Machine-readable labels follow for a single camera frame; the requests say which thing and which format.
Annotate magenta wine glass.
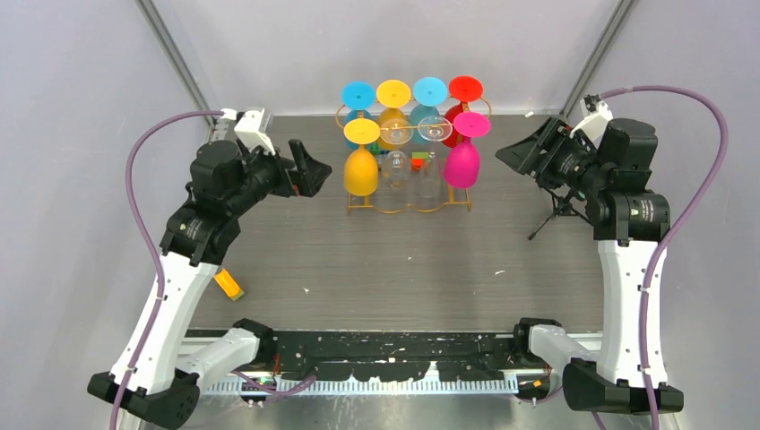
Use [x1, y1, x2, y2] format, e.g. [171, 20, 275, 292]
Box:
[444, 111, 491, 189]

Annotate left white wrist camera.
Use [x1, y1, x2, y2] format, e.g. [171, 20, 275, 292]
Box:
[221, 107, 276, 156]

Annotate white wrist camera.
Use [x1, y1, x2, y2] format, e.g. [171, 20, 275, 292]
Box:
[221, 107, 276, 156]
[570, 94, 613, 142]

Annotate gold wire glass rack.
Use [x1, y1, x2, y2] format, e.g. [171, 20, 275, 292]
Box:
[335, 95, 492, 214]

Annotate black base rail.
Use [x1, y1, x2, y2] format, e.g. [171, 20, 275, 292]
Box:
[237, 331, 562, 397]

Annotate blue green toy bricks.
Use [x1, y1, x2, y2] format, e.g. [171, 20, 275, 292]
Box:
[366, 140, 394, 156]

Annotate blue back wine glass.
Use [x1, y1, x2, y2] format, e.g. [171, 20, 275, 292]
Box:
[341, 82, 376, 125]

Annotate yellow back wine glass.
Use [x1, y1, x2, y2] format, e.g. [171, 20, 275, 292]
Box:
[376, 79, 411, 127]

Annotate teal back wine glass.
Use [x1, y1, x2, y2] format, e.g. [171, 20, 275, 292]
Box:
[409, 77, 452, 144]

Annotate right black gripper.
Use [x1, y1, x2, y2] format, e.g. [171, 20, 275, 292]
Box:
[496, 116, 610, 195]

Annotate orange front wine glass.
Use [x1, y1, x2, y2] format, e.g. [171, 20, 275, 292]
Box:
[343, 117, 380, 196]

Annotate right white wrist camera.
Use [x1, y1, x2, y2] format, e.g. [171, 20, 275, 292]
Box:
[570, 94, 613, 142]

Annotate red green toy bricks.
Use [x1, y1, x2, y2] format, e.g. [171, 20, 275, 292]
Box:
[410, 151, 429, 172]

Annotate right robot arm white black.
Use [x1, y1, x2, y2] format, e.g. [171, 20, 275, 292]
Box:
[496, 118, 685, 415]

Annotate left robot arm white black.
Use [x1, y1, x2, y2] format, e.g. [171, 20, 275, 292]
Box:
[87, 139, 333, 429]

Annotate clear wine glass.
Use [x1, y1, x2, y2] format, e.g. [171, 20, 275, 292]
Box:
[380, 118, 413, 188]
[417, 116, 453, 199]

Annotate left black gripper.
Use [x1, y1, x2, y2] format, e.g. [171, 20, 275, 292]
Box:
[226, 138, 331, 217]

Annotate orange block on table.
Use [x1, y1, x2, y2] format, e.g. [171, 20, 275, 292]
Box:
[214, 268, 245, 301]

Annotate red back wine glass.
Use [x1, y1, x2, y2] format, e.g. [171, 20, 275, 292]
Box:
[443, 75, 490, 149]

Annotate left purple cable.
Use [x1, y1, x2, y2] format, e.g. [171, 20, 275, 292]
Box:
[108, 109, 227, 430]

